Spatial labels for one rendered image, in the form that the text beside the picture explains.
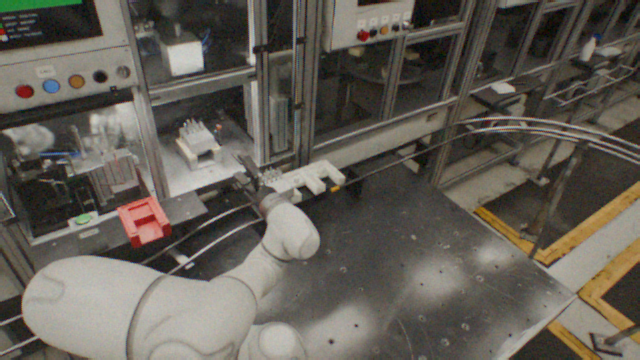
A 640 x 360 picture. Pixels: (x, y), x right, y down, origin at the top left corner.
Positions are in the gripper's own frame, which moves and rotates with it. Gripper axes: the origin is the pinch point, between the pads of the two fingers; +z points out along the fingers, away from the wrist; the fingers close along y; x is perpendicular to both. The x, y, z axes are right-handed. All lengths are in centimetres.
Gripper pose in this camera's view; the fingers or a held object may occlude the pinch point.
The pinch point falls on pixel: (239, 166)
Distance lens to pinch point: 136.2
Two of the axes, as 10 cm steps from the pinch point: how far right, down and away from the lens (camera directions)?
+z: -5.7, -5.5, 6.1
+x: -8.2, 3.3, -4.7
